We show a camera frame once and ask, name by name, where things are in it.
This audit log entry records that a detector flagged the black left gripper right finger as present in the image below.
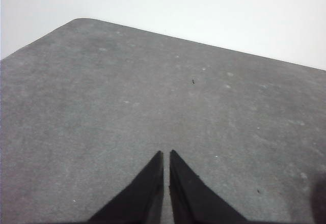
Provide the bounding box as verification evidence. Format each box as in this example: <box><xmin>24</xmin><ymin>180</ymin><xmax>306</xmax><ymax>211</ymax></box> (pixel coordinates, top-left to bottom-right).
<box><xmin>168</xmin><ymin>149</ymin><xmax>249</xmax><ymax>222</ymax></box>

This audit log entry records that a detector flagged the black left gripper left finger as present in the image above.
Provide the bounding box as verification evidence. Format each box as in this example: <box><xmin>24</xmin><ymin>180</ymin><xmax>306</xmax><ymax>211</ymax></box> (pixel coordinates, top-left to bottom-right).
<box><xmin>88</xmin><ymin>150</ymin><xmax>165</xmax><ymax>222</ymax></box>

